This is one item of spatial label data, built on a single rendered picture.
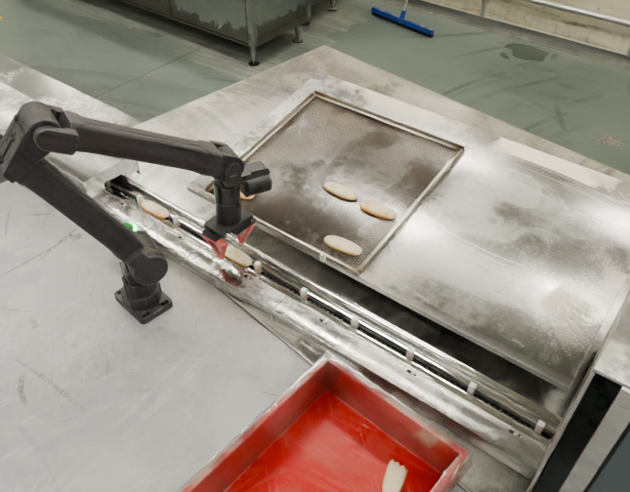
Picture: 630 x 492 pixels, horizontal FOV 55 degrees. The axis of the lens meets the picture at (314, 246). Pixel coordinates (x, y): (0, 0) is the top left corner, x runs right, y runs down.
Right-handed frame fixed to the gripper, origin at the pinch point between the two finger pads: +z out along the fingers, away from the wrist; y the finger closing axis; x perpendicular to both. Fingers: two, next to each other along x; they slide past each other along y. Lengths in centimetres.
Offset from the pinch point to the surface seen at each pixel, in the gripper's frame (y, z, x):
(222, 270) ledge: -5.5, 2.1, -2.3
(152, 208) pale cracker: 0.5, 2.4, 28.5
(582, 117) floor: 285, 76, -17
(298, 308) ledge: -3.9, 1.7, -23.9
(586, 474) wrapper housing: -23, -24, -85
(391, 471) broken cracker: -22, 5, -60
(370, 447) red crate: -20, 6, -54
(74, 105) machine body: 25, 7, 97
